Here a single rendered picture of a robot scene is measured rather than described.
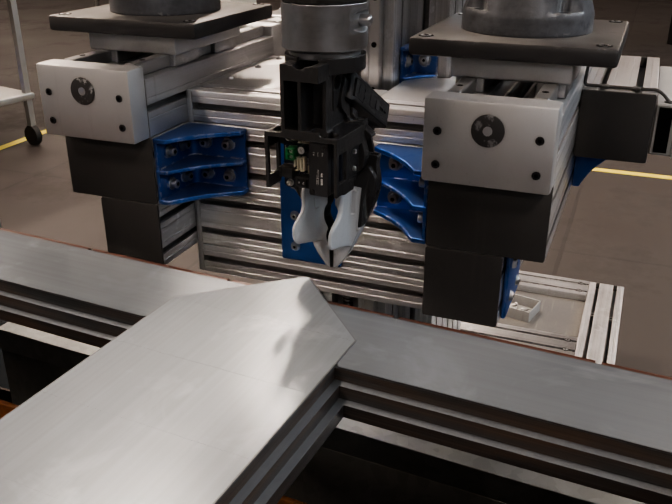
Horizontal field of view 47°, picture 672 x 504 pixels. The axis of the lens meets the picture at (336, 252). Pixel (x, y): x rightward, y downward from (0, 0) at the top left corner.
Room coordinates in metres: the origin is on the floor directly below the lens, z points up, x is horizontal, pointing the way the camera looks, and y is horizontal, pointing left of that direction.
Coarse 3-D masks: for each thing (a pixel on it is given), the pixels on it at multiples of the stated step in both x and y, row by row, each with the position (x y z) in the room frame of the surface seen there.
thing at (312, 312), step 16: (240, 288) 0.64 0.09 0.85; (256, 288) 0.64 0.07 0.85; (272, 288) 0.64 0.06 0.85; (208, 304) 0.61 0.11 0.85; (224, 304) 0.61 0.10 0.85; (240, 304) 0.61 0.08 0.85; (256, 304) 0.61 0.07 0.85; (272, 304) 0.61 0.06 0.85; (288, 304) 0.61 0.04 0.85; (304, 304) 0.61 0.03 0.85; (320, 304) 0.61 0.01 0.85; (272, 320) 0.58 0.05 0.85; (288, 320) 0.58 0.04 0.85; (304, 320) 0.58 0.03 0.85; (320, 320) 0.58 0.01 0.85; (336, 320) 0.58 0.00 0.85; (336, 336) 0.55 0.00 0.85; (352, 336) 0.55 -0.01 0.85
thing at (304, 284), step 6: (306, 276) 0.67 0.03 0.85; (264, 282) 0.65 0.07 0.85; (270, 282) 0.65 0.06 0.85; (276, 282) 0.65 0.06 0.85; (282, 282) 0.65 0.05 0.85; (288, 282) 0.65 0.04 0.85; (294, 282) 0.65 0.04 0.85; (300, 282) 0.65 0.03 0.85; (306, 282) 0.65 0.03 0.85; (312, 282) 0.65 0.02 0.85; (288, 288) 0.64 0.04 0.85; (294, 288) 0.64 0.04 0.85; (300, 288) 0.64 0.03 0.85; (306, 288) 0.64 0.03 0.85; (312, 288) 0.64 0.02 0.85; (318, 294) 0.63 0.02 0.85
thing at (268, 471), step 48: (0, 288) 0.66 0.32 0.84; (96, 336) 0.59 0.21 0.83; (336, 384) 0.50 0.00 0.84; (384, 384) 0.49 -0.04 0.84; (288, 432) 0.44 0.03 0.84; (432, 432) 0.46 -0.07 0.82; (480, 432) 0.45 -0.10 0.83; (528, 432) 0.44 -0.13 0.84; (576, 432) 0.43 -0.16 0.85; (240, 480) 0.39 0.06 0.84; (288, 480) 0.41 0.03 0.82; (576, 480) 0.42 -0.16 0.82; (624, 480) 0.41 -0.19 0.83
